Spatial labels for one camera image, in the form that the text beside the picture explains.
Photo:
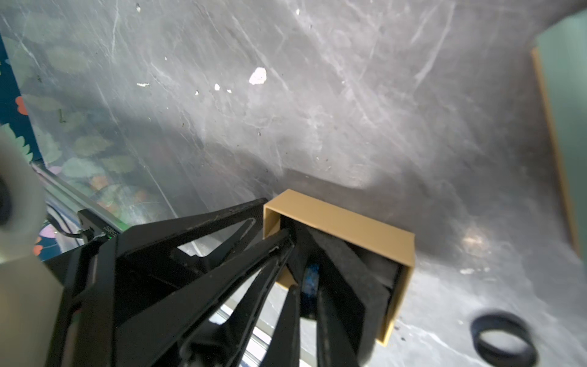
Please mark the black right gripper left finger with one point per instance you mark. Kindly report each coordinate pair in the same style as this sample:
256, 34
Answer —
181, 292

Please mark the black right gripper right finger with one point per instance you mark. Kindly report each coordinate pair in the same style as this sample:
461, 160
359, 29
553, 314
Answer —
333, 347

